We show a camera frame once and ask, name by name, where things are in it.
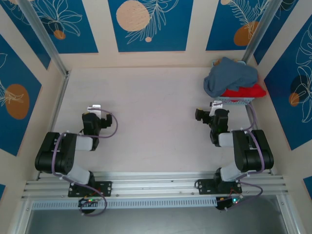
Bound blue t-shirt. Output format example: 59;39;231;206
203;57;258;98

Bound light blue plastic basket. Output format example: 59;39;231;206
211;59;256;107

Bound red t-shirt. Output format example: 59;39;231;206
220;82;268;99

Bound circuit board with leds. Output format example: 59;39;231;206
216;196;241;212
78;197;100;208

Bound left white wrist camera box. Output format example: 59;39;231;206
86;104;102;117

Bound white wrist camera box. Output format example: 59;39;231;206
210;101;223;116
86;104;102;117

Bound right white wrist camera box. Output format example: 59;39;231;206
210;101;223;116

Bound blue floral wall panel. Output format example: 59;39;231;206
0;0;52;71
0;34;42;156
253;0;299;66
108;0;195;53
31;0;99;55
206;0;272;51
264;23;312;151

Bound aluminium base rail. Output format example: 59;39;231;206
20;170;292;202

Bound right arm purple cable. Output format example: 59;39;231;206
218;101;266;212

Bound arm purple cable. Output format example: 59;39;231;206
52;109;119;217
218;101;266;212

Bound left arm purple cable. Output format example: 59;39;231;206
52;109;119;217

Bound aluminium corner post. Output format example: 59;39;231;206
241;0;279;62
17;0;70;76

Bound white slotted cable duct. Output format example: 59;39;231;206
31;197;217;210

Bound aluminium frame bar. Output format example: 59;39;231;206
277;195;304;234
7;198;34;234

